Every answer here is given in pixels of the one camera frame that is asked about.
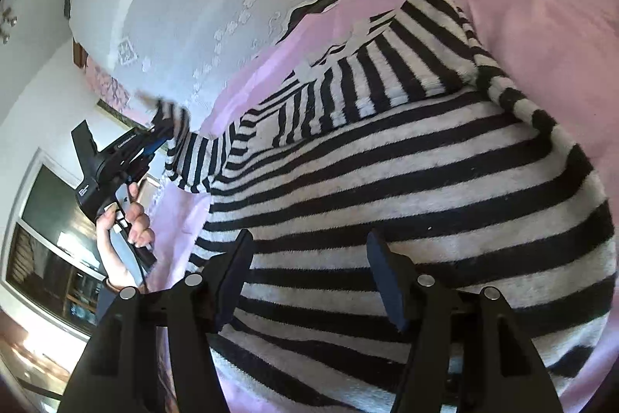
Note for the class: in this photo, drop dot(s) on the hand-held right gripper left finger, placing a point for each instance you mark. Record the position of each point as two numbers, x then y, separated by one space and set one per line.
236 280

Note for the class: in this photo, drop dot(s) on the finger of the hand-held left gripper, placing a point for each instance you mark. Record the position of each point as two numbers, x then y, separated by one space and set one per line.
162 131
151 148

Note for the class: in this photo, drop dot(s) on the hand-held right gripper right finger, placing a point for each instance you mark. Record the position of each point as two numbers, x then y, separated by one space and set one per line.
387 285

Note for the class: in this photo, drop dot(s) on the black white striped sweater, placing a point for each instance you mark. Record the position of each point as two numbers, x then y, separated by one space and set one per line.
387 161

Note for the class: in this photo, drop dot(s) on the person's left hand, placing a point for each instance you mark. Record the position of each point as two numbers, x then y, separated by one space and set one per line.
138 222

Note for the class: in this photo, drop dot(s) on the window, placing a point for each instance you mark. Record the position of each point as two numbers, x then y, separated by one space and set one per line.
51 210

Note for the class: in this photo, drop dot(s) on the pink floral cloth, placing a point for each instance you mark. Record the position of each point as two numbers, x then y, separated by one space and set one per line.
109 86

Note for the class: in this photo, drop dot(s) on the dark cloth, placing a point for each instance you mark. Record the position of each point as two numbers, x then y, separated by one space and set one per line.
317 6

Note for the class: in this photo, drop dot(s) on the pink bed sheet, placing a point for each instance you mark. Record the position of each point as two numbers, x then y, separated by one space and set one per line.
532 6

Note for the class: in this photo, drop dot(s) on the wooden bed frame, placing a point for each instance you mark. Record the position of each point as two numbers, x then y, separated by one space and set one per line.
78 52

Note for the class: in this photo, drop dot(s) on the metal wall hook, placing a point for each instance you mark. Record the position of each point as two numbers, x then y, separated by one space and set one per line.
8 18

